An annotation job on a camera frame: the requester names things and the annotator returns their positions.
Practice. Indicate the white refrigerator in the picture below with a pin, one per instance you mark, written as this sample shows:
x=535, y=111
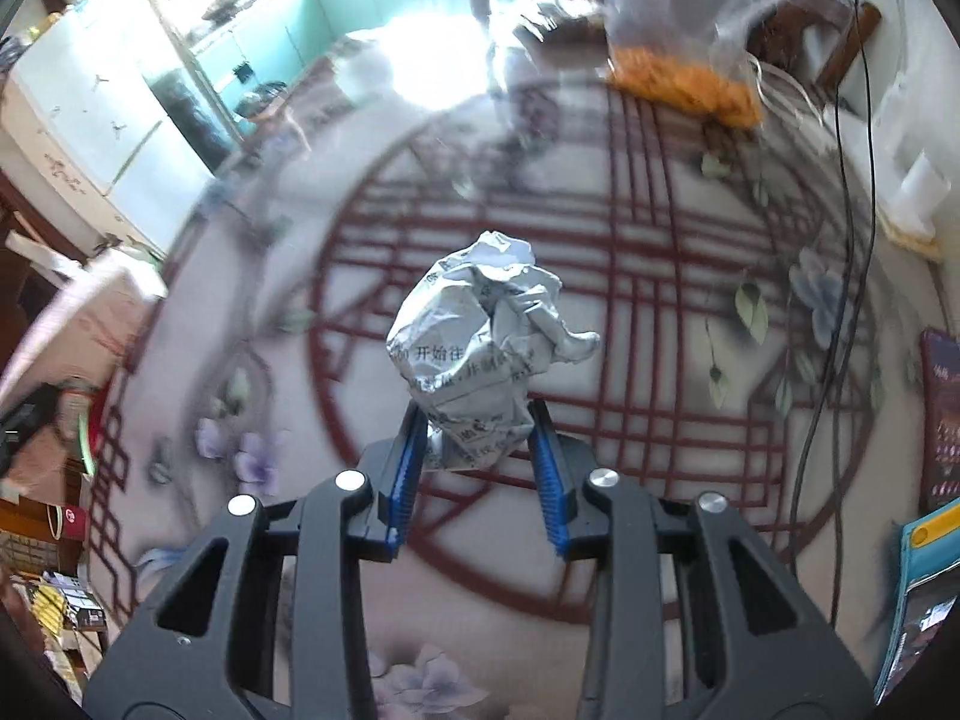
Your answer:
x=97, y=112

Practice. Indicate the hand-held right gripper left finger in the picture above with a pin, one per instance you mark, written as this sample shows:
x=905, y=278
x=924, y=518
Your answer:
x=401, y=480

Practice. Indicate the white paper roll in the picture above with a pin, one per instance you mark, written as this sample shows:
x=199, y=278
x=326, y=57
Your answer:
x=919, y=184

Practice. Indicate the zip bag of orange snacks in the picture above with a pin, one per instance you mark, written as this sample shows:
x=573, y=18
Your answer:
x=675, y=67

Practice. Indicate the blue yellow phone stand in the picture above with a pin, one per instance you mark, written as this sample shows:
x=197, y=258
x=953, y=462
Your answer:
x=919, y=592

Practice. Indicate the teal kitchen base cabinets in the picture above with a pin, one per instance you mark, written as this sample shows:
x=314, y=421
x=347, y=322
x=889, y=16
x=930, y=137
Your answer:
x=277, y=22

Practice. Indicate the wooden coaster board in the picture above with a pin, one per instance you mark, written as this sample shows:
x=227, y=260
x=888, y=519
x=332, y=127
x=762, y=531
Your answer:
x=911, y=236

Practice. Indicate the pink car-shaped box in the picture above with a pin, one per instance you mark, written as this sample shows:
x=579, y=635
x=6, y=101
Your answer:
x=82, y=315

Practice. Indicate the printed paper ball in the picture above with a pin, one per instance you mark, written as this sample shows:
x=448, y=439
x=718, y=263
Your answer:
x=472, y=345

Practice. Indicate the dark wooden chair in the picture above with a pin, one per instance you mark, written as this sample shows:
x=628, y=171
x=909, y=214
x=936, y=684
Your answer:
x=814, y=30

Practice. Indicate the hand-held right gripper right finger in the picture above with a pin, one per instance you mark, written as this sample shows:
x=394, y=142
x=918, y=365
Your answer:
x=547, y=487

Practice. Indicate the red bin with green rim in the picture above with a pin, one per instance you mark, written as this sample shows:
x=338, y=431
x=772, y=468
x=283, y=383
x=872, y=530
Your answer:
x=84, y=439

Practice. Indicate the green trash bin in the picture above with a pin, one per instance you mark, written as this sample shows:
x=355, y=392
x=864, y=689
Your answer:
x=264, y=101

